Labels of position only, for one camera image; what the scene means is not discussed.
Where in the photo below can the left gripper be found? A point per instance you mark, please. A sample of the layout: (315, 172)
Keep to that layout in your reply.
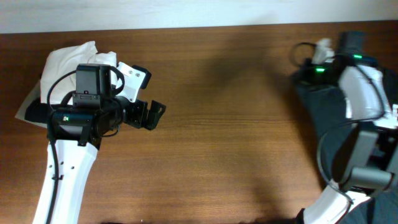
(137, 119)

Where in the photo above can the dark green Nike t-shirt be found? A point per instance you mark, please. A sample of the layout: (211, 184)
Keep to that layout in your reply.
(327, 107)

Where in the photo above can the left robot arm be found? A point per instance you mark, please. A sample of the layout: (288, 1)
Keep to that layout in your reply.
(75, 133)

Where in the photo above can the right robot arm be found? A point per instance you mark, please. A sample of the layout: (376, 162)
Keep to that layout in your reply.
(352, 102)

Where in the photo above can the folded white t-shirt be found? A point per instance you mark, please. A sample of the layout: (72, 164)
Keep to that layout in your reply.
(65, 60)

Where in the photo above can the folded black garment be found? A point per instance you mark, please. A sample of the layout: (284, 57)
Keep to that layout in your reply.
(39, 112)

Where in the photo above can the folded beige garment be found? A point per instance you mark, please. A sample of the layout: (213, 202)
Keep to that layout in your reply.
(33, 95)

